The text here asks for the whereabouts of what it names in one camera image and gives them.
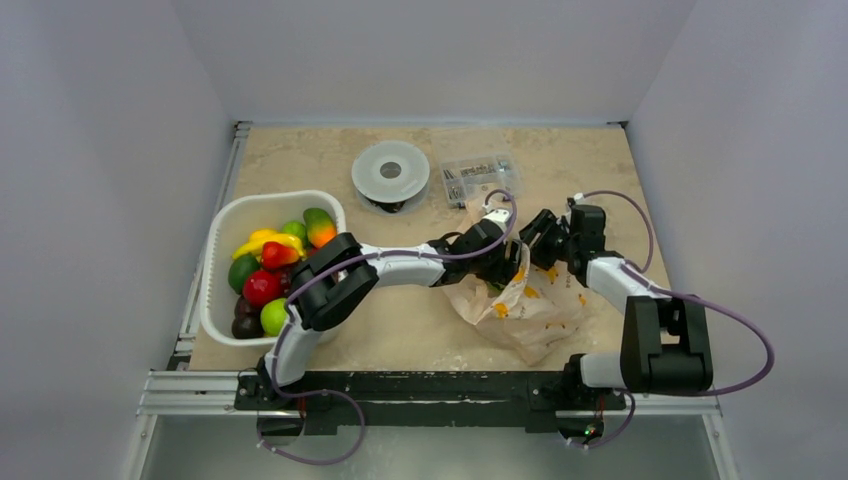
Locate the red strawberry fruit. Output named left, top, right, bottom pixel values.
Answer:
left=242, top=270, right=284, bottom=308

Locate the aluminium frame rail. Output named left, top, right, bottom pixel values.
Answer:
left=135, top=120, right=253, bottom=419

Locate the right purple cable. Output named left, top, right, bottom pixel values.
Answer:
left=572, top=190, right=776, bottom=397

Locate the orange printed plastic bag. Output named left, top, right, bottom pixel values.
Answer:
left=444, top=233, right=591, bottom=365

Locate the red orange fake fruit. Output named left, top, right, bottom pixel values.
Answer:
left=260, top=241, right=300, bottom=271

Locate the yellow banana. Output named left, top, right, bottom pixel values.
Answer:
left=231, top=233, right=307, bottom=260

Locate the white plastic basket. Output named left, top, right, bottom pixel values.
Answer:
left=199, top=190, right=348, bottom=348

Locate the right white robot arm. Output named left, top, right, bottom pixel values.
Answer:
left=519, top=205, right=713, bottom=407

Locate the small green lime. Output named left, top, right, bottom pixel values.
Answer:
left=280, top=220, right=308, bottom=244

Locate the green orange mango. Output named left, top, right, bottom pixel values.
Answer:
left=302, top=207, right=338, bottom=248

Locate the clear screw organizer box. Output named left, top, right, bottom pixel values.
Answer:
left=431, top=127, right=523, bottom=209

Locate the dark brown plum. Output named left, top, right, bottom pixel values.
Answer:
left=231, top=296, right=265, bottom=340

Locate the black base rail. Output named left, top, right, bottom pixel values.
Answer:
left=234, top=364, right=626, bottom=437

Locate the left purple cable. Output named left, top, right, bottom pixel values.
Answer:
left=270, top=188, right=519, bottom=372

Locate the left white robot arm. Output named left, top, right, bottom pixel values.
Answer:
left=259, top=209, right=517, bottom=409

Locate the large green apple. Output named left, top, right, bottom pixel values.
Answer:
left=260, top=298, right=288, bottom=337

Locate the grey filament spool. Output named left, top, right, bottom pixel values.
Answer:
left=351, top=140, right=431, bottom=216

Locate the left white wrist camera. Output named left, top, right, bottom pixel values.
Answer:
left=482, top=203, right=512, bottom=232

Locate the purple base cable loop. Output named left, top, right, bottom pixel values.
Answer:
left=255, top=386, right=369, bottom=465

